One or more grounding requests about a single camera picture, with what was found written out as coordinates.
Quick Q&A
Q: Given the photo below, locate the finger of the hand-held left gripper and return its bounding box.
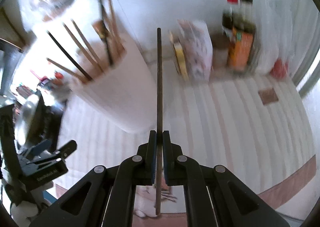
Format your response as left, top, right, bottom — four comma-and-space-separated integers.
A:
32, 140, 77, 166
24, 140, 53, 160

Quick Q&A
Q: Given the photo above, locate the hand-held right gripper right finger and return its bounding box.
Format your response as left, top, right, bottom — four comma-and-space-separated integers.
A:
162, 130, 290, 227

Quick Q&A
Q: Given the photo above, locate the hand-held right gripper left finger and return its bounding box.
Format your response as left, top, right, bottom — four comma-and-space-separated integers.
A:
30, 129, 157, 227

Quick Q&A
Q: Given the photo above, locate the white chopstick holder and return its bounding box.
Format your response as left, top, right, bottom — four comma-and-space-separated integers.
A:
67, 34, 160, 133

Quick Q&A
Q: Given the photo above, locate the dark wooden chopstick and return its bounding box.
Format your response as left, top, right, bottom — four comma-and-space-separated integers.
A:
155, 27, 163, 215
98, 0, 113, 66
46, 31, 93, 81

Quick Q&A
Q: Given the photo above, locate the light wooden chopstick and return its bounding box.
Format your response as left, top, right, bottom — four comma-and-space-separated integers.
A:
71, 19, 105, 70
62, 23, 102, 74
106, 0, 125, 57
46, 58, 88, 84

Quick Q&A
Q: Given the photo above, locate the striped cat printed mat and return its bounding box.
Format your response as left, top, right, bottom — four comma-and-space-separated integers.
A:
54, 74, 318, 227

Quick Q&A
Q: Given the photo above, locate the clear labelled plastic jar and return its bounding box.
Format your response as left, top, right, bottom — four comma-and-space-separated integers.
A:
170, 19, 213, 82

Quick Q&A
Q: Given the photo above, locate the brown jar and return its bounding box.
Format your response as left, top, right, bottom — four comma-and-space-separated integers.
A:
212, 34, 228, 67

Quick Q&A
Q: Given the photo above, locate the orange labelled sauce bottle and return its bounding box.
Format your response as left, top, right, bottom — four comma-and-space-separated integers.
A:
226, 0, 258, 73

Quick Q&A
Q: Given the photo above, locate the dark sauce bottle red cap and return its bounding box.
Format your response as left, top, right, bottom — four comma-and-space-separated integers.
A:
221, 0, 240, 42

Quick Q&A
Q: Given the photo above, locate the white plastic bag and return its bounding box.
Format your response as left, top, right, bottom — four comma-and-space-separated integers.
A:
257, 0, 295, 77

